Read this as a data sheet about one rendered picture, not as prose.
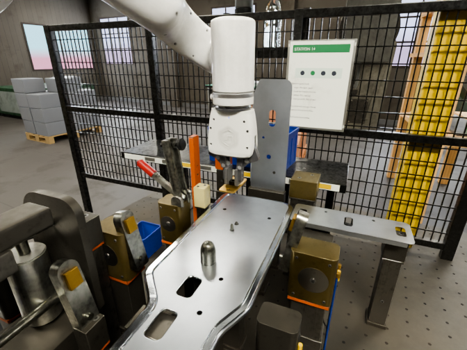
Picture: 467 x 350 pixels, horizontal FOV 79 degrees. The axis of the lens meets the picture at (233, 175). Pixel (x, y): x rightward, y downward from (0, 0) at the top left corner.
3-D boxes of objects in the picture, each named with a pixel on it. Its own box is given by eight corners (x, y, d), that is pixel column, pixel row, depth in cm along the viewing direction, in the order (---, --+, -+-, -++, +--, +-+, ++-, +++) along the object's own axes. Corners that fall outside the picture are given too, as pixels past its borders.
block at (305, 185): (305, 280, 95) (317, 182, 82) (282, 274, 98) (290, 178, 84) (309, 266, 102) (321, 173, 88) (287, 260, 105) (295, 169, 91)
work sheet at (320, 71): (343, 132, 103) (357, 38, 92) (282, 126, 111) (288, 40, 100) (343, 130, 105) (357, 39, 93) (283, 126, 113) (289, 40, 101)
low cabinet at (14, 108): (63, 105, 911) (58, 82, 883) (99, 110, 836) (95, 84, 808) (-5, 115, 756) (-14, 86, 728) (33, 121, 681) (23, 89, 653)
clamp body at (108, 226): (142, 367, 69) (118, 237, 55) (108, 350, 73) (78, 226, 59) (158, 343, 75) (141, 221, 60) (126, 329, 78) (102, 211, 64)
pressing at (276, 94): (283, 192, 90) (292, 79, 77) (249, 186, 94) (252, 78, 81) (284, 191, 90) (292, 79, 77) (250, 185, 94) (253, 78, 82)
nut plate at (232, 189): (233, 194, 61) (233, 189, 61) (218, 191, 63) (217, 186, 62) (247, 179, 68) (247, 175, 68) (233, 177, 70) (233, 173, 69)
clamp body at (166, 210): (187, 314, 83) (178, 207, 70) (159, 303, 87) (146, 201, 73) (198, 297, 89) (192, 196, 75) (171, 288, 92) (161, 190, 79)
